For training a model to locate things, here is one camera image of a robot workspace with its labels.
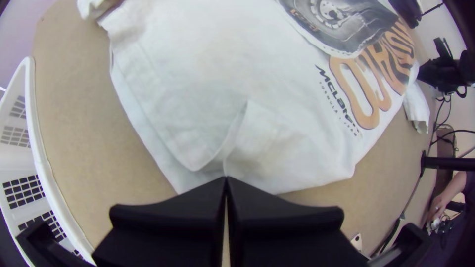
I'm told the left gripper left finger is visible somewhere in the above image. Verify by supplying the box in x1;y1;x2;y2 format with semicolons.
92;177;227;267

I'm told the black cable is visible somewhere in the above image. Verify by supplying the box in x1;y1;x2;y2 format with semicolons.
429;94;454;147
382;217;405;255

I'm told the person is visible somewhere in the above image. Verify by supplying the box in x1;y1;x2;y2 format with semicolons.
426;170;475;238

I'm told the white printed t-shirt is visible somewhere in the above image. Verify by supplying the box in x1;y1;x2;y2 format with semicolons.
77;0;431;196

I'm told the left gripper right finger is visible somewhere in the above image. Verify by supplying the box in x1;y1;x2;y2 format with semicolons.
227;177;369;267

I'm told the white laundry basket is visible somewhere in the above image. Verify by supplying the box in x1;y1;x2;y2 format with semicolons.
0;55;95;266

